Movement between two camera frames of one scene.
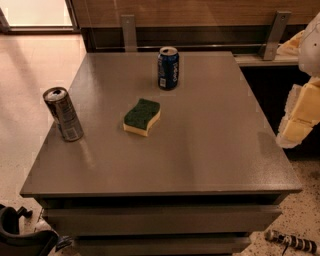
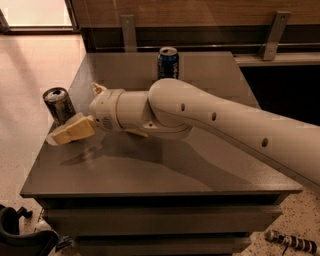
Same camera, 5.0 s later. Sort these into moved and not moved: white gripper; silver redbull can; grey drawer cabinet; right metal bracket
Moved: white gripper
Not moved: right metal bracket; grey drawer cabinet; silver redbull can
